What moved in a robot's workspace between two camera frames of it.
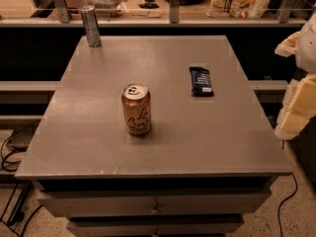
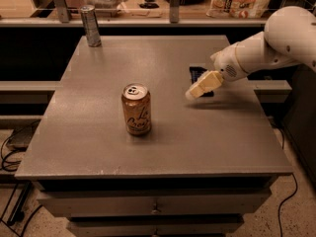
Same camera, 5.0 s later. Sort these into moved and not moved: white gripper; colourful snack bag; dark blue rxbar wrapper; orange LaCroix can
Moved: white gripper
Not moved: colourful snack bag; dark blue rxbar wrapper; orange LaCroix can
